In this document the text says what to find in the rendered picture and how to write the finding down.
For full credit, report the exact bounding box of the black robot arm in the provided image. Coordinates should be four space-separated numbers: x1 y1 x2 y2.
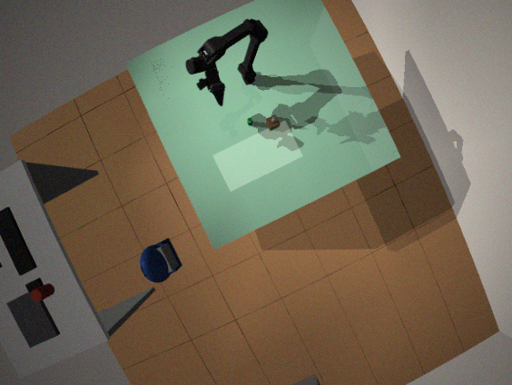
186 19 268 91

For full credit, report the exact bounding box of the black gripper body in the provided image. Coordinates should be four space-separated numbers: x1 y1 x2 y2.
205 69 226 92

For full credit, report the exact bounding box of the brown block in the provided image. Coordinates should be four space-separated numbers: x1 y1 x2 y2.
266 114 281 129

